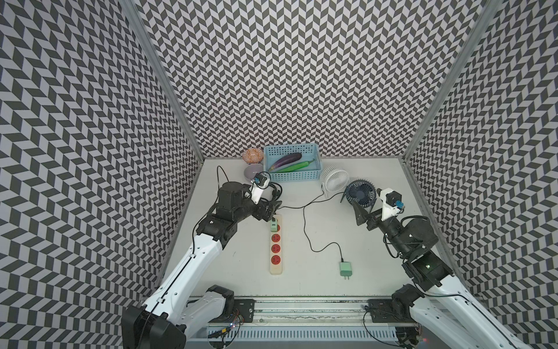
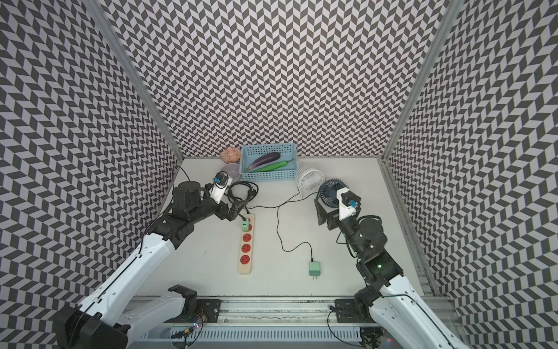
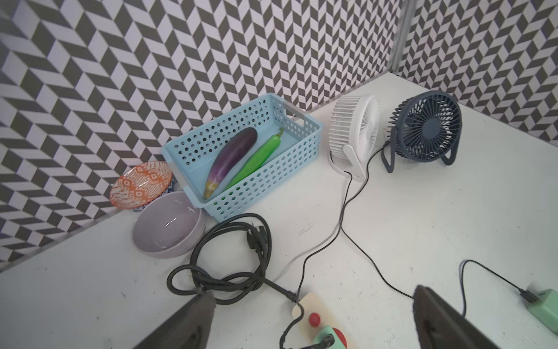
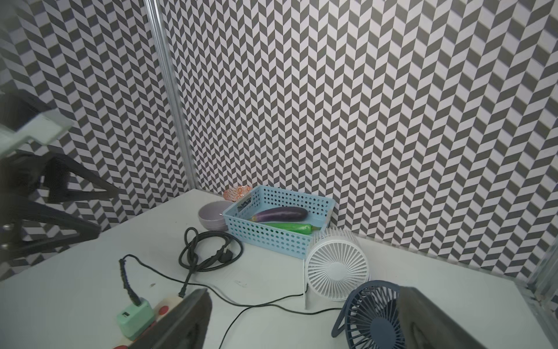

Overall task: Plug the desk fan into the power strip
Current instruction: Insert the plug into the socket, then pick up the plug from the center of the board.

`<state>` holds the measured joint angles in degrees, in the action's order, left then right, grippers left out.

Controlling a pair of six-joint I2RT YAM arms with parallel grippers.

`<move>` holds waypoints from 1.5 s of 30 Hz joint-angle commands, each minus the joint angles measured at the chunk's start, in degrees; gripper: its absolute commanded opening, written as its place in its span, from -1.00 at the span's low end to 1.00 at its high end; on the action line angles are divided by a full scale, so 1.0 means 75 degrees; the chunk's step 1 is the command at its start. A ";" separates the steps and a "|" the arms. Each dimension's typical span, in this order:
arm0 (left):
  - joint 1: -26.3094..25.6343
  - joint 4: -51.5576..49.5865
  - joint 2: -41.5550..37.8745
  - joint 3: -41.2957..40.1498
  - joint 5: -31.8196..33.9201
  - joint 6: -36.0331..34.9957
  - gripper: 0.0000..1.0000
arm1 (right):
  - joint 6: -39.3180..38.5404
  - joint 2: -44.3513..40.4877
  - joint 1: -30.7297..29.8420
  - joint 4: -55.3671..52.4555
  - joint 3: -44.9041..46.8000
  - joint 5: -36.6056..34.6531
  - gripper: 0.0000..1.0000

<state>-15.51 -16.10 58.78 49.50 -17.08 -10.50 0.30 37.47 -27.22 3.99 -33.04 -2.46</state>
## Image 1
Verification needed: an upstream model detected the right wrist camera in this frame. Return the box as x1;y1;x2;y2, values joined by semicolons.
377;188;405;221

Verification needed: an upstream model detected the aluminium front rail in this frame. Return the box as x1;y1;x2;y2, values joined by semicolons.
202;296;418;328

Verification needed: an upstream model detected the black power strip cord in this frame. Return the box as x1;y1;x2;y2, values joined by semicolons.
261;182;283;206

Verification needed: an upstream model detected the lilac bowl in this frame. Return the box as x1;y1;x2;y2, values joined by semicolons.
244;164;264;182

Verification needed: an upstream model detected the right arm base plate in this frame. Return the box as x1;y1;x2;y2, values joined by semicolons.
366;298;414;324

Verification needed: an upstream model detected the beige red power strip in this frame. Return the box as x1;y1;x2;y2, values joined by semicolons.
270;215;283;276

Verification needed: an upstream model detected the green chili pepper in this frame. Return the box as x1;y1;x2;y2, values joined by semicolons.
276;160;314;173

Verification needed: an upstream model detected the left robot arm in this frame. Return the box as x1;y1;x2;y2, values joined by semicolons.
121;172;282;348

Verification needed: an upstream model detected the dark blue desk fan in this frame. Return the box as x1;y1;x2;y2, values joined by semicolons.
341;179;377;209

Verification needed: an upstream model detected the green adapter of blue fan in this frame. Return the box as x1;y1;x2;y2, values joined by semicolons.
339;261;353;279

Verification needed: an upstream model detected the white desk fan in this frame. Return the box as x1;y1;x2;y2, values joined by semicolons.
321;166;350;199

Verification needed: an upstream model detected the blue fan black cable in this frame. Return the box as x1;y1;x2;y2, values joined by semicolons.
301;191;347;263

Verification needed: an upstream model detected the light blue plastic basket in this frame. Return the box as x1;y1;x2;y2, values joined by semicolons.
263;143;323;183

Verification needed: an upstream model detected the purple eggplant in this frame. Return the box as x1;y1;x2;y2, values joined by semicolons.
268;152;302;172

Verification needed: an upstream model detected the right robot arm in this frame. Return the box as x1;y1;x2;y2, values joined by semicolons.
352;203;527;348

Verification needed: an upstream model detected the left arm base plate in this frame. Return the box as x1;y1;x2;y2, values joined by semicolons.
213;299;256;323

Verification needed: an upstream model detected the white fan black cable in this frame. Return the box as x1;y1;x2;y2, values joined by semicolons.
278;189;326;211

